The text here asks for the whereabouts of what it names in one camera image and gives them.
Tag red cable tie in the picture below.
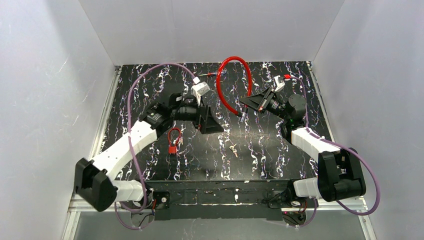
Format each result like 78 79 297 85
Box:
167 127 182 155

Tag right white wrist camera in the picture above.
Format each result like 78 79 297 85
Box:
273 74 291 93

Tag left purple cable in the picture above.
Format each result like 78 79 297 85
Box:
113 62 198 231

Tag aluminium frame rail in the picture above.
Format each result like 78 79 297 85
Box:
62 197 376 240

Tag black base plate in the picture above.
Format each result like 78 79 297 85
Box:
146 180 316 223

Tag small brass cable-lock keys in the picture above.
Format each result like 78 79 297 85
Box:
229 144 238 158

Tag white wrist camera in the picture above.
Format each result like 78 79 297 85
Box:
191 76 211 106
273 74 291 93

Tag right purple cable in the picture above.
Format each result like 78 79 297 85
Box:
290 76 382 228

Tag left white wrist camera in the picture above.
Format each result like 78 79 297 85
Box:
191 76 211 106

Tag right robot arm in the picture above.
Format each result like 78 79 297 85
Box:
240 88 367 202

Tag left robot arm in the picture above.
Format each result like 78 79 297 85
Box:
73 93 224 212

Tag red tethered cable with key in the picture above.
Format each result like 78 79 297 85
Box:
215 56 253 121

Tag purple cable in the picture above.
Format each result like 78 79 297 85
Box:
290 76 382 228
113 62 198 231

